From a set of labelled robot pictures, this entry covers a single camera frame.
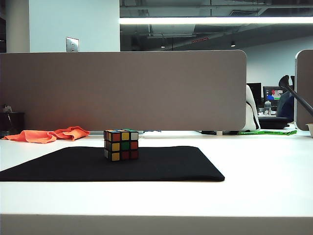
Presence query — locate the multicoloured Rubik's cube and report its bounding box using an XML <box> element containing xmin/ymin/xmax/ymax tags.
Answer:
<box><xmin>103</xmin><ymin>128</ymin><xmax>139</xmax><ymax>163</ymax></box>

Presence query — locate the person in blue top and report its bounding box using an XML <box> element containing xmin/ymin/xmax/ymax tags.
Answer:
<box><xmin>276</xmin><ymin>93</ymin><xmax>295</xmax><ymax>123</ymax></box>

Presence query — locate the black angled pole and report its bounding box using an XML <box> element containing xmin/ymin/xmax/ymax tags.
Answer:
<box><xmin>279</xmin><ymin>75</ymin><xmax>313</xmax><ymax>112</ymax></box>

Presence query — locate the black round chair seat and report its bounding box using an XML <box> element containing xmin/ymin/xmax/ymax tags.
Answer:
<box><xmin>258</xmin><ymin>117</ymin><xmax>291</xmax><ymax>130</ymax></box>

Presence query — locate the black monitor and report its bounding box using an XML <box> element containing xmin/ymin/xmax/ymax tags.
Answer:
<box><xmin>246</xmin><ymin>82</ymin><xmax>263</xmax><ymax>106</ymax></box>

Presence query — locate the metal wall outlet plate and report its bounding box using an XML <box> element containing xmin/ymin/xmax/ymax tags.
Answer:
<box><xmin>66</xmin><ymin>36</ymin><xmax>80</xmax><ymax>52</ymax></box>

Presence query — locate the green tape strip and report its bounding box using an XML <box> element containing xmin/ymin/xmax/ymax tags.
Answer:
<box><xmin>238</xmin><ymin>129</ymin><xmax>298</xmax><ymax>136</ymax></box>

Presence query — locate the white-edged brown desk divider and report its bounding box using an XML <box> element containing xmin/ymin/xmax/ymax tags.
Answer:
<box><xmin>294</xmin><ymin>48</ymin><xmax>313</xmax><ymax>131</ymax></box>

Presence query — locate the orange cloth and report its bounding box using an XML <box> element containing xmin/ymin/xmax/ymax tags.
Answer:
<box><xmin>2</xmin><ymin>126</ymin><xmax>90</xmax><ymax>144</ymax></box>

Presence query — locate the long ceiling light strip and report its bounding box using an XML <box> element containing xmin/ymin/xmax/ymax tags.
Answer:
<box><xmin>119</xmin><ymin>16</ymin><xmax>313</xmax><ymax>25</ymax></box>

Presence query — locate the black mouse pad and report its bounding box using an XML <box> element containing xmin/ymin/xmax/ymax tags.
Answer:
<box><xmin>0</xmin><ymin>146</ymin><xmax>225</xmax><ymax>183</ymax></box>

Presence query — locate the white bag with black strap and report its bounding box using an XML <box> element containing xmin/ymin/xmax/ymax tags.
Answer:
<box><xmin>246</xmin><ymin>84</ymin><xmax>261</xmax><ymax>131</ymax></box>

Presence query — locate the wide computer monitor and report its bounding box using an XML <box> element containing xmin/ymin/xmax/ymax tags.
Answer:
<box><xmin>263</xmin><ymin>86</ymin><xmax>290</xmax><ymax>108</ymax></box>

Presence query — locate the wide brown desk divider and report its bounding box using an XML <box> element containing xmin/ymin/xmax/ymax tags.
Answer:
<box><xmin>0</xmin><ymin>50</ymin><xmax>247</xmax><ymax>132</ymax></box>

